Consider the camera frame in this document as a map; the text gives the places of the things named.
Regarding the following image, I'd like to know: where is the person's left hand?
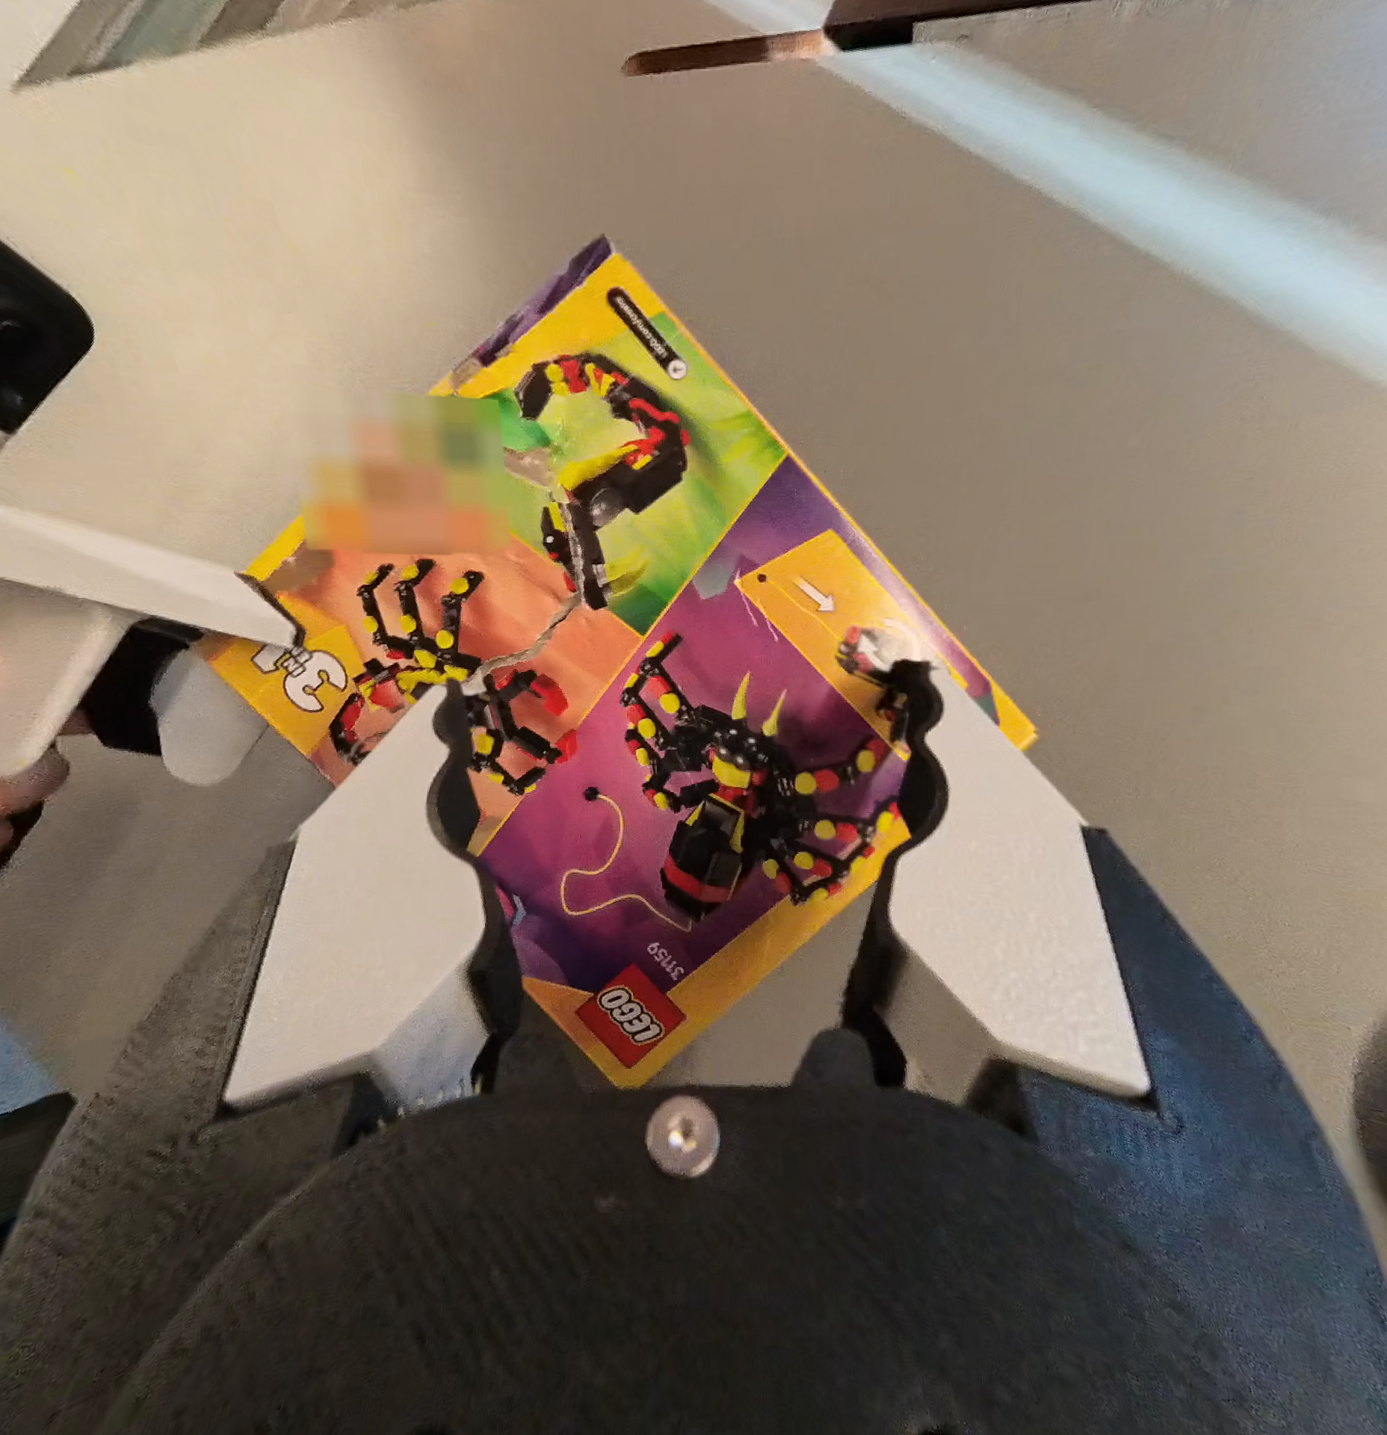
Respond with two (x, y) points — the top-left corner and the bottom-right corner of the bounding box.
(0, 632), (76, 867)

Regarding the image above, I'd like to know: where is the yellow spider-print toy box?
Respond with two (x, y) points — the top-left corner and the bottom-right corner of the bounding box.
(204, 235), (1038, 1090)

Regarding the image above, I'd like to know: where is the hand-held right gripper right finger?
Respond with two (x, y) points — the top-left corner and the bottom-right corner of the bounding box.
(838, 661), (1155, 1109)

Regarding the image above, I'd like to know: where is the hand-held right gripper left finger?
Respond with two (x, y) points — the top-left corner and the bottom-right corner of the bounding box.
(219, 677), (527, 1112)

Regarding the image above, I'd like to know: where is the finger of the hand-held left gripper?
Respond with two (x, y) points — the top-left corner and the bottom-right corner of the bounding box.
(0, 502), (304, 649)

